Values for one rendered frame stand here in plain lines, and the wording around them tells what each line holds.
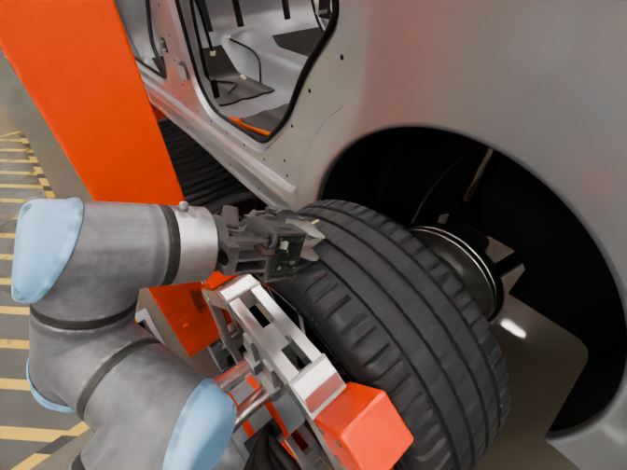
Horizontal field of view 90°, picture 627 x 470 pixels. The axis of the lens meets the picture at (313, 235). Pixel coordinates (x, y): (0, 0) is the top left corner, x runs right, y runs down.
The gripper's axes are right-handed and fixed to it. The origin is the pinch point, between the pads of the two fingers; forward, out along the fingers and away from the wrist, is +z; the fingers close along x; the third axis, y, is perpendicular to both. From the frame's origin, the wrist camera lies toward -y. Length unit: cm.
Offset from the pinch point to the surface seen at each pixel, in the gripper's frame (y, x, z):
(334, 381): 16.6, -14.8, -5.1
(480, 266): 14.2, -2.4, 43.6
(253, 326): 3.0, -14.0, -10.3
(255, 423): 4.4, -35.6, -5.4
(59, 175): -314, -78, -8
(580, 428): 43, -23, 43
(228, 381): 0.8, -26.7, -10.9
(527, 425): 37, -76, 125
